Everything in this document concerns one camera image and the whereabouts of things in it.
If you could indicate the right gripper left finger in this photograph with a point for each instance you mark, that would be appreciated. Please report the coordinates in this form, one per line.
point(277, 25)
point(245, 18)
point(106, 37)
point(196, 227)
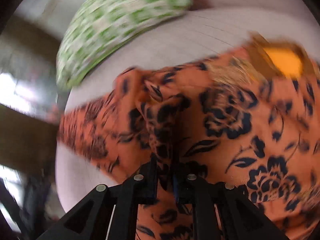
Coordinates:
point(109, 212)

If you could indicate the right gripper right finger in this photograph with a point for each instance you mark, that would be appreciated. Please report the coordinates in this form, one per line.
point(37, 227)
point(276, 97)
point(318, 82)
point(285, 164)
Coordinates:
point(223, 213)

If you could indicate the orange black floral garment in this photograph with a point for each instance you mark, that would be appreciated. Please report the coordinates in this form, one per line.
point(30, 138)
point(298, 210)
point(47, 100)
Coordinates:
point(223, 119)

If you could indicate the orange yellow object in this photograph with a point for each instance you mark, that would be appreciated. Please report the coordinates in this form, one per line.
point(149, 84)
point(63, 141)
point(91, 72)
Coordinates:
point(279, 57)

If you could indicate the pink quilted bed cover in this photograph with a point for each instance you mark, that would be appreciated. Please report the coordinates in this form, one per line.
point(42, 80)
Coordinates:
point(198, 35)

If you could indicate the stained glass wooden door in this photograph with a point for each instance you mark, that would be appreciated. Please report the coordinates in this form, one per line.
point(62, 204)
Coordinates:
point(29, 122)

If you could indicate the green white checkered pillow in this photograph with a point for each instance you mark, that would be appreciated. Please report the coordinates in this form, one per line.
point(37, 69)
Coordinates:
point(100, 27)

